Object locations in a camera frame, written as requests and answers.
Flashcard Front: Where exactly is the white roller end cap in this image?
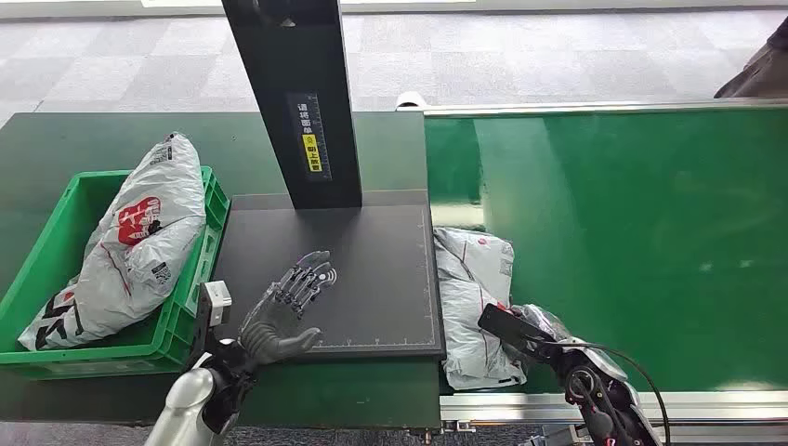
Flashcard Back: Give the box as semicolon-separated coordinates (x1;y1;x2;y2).
395;90;427;112

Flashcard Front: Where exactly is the green conveyor belt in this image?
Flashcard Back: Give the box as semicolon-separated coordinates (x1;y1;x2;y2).
425;107;788;395

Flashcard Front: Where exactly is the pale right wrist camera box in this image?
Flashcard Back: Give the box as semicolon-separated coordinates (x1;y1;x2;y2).
478;303;558;364

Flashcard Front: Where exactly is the bulging grey poly mailer package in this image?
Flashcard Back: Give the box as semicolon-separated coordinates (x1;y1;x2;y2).
17;130;207;352

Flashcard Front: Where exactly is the green plastic crate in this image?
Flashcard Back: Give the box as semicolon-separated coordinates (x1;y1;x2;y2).
0;165;230;380

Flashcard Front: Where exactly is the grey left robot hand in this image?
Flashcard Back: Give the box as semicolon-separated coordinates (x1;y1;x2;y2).
238;250;338;368

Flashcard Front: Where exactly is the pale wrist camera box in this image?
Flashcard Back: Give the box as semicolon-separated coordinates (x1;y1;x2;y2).
478;303;558;364
202;280;234;329

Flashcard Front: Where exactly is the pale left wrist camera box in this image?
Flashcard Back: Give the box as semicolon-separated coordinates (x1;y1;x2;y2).
202;280;234;329

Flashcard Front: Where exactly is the black inbound scanner machine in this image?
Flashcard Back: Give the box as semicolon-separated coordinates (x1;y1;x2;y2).
209;0;448;361

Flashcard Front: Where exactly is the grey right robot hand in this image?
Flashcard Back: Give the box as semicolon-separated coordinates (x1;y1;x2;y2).
508;304;573;346

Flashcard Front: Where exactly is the aluminium conveyor frame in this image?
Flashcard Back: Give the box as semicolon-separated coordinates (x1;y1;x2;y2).
397;97;788;446

